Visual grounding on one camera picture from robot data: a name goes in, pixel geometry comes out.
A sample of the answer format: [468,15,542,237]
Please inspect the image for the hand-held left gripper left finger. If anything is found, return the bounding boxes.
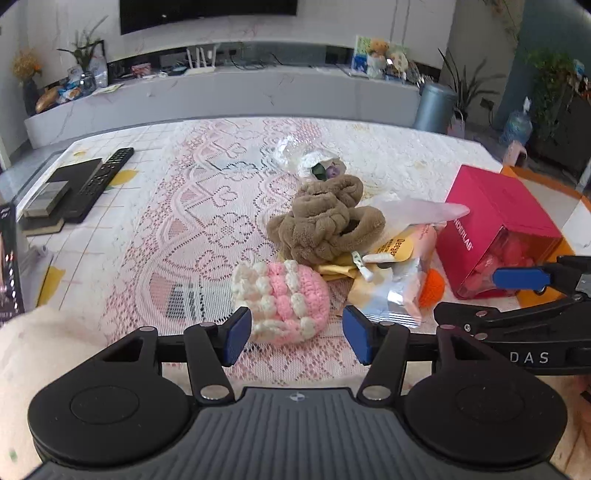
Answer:
[96,306,254,408]

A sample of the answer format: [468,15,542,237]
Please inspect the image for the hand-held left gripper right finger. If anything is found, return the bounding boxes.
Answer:
[343,305,533,403]

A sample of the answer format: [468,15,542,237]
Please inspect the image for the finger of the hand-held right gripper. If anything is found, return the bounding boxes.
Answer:
[433,293,591,341]
[492,255,591,296]

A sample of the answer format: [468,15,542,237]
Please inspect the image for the pink white crochet hat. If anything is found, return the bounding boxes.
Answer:
[230,259,331,344]

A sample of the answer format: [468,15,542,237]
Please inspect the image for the yellow pink snack packet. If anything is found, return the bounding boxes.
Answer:
[348,224,437,328]

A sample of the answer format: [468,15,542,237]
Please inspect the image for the orange crochet ball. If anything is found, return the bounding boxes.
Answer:
[418,269,445,308]

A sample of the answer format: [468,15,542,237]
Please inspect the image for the brown plush toy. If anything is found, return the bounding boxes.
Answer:
[267,174,386,266]

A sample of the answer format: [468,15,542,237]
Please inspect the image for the plastic small flower bouquet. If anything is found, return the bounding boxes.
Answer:
[272,136,347,181]

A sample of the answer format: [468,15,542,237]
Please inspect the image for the white small tube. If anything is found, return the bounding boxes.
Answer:
[352,251,376,283]

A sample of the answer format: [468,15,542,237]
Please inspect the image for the yellow flat packet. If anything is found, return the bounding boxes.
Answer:
[318,258,357,281]

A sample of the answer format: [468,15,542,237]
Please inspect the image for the magenta cardboard box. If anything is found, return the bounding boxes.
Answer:
[435,165,563,300]

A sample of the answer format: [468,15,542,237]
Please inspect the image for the pink plastic stool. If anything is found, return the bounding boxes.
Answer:
[502,141,530,168]

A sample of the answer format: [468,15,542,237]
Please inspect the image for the blue water bottle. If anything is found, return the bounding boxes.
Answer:
[501,97,533,146]

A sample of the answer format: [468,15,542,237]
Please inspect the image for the grey round trash can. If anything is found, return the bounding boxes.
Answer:
[413,83,458,134]

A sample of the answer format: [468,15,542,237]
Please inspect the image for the tall green houseplant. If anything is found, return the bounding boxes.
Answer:
[438,46,505,118]

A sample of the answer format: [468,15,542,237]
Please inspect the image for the cream fleece blanket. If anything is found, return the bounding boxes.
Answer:
[0,308,162,476]

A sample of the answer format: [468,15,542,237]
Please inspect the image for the black remote control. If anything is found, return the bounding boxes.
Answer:
[65,148,134,219]

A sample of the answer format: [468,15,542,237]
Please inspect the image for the green hanging vine plant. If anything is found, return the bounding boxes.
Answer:
[526,46,589,139]

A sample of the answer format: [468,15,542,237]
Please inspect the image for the grey small box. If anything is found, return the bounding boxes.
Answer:
[24,181,72,217]

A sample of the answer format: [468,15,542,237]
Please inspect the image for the white marble tv cabinet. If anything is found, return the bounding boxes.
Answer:
[23,41,421,148]

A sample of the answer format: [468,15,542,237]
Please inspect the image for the dark printed box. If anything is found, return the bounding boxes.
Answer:
[0,203,26,324]

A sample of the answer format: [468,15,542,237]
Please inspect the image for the teddy bear bouquet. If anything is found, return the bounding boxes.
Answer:
[368,39,389,78]

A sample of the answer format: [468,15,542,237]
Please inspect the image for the white router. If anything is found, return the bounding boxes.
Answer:
[185,45,218,75]

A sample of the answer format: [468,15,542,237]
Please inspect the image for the green printed gift box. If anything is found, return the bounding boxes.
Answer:
[352,34,409,81]

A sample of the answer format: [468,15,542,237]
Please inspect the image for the blue snack packets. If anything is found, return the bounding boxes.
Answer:
[59,74,98,100]

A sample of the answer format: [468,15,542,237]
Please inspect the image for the orange bread packet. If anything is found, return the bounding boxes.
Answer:
[36,85,63,114]

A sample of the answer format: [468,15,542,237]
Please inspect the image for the green plant in glass vase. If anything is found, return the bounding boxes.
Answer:
[58,16,109,95]

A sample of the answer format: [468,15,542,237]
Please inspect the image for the black television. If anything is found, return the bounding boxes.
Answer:
[119,0,297,34]

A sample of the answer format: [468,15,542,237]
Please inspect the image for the yellow dried flowers in vase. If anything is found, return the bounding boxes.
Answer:
[11,48,43,116]

